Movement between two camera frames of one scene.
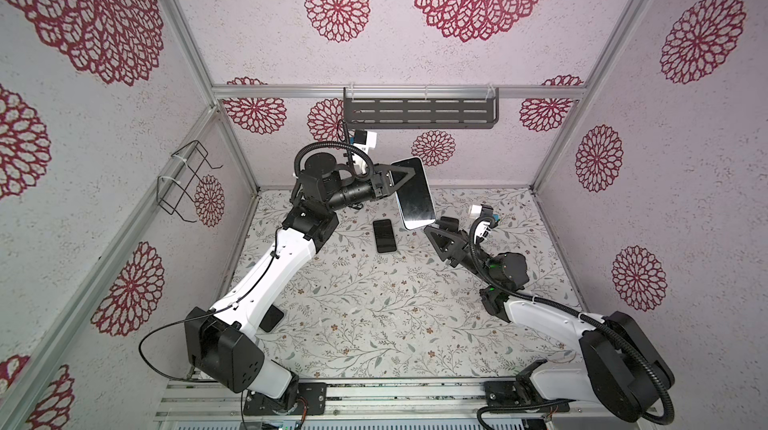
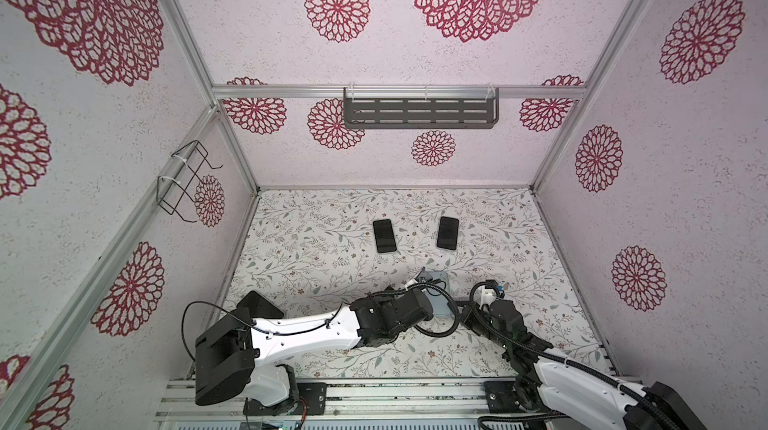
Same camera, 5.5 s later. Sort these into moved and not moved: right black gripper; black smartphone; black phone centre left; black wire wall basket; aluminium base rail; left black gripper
Moved: black smartphone; right black gripper; left black gripper
Not moved: black phone centre left; aluminium base rail; black wire wall basket
